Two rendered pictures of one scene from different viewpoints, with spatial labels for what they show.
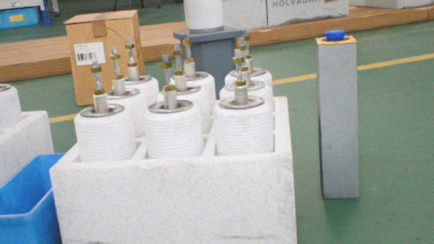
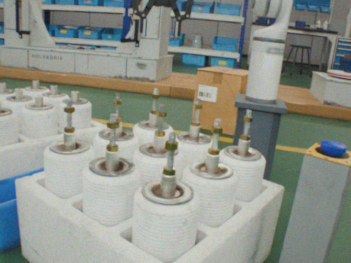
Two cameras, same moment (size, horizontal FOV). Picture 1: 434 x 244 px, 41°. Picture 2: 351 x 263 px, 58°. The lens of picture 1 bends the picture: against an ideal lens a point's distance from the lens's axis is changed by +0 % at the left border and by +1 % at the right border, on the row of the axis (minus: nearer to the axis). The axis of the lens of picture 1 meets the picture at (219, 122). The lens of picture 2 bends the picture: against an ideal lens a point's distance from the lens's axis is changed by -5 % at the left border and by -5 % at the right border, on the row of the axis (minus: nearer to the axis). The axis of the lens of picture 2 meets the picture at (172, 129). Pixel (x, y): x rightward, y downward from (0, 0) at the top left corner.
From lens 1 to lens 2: 0.60 m
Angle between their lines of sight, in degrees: 29
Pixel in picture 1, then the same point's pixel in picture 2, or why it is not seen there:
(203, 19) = (255, 89)
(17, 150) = not seen: hidden behind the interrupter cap
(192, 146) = (110, 213)
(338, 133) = (300, 255)
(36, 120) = (95, 132)
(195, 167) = (92, 238)
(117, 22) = (231, 76)
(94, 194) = (34, 214)
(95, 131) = (47, 164)
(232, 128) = (137, 217)
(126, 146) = (72, 186)
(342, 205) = not seen: outside the picture
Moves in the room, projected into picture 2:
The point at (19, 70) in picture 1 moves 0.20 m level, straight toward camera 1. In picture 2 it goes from (184, 92) to (178, 97)
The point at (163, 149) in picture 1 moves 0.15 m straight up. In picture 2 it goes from (85, 204) to (85, 114)
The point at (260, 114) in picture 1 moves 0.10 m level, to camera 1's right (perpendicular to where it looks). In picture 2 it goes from (166, 216) to (238, 244)
